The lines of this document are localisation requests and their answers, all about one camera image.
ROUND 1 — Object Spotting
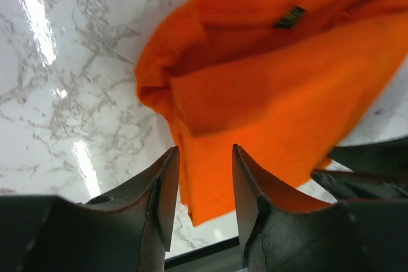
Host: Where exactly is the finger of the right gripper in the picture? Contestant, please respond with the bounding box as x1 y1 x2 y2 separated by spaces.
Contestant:
328 136 407 172
311 170 407 200

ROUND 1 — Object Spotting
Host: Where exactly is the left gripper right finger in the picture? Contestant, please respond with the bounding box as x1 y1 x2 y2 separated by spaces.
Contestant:
232 145 407 271

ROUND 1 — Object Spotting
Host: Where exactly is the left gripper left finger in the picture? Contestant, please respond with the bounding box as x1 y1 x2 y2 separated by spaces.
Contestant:
1 147 180 271

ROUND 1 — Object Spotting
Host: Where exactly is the orange t shirt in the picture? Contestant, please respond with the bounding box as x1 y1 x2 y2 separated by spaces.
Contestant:
135 0 407 226

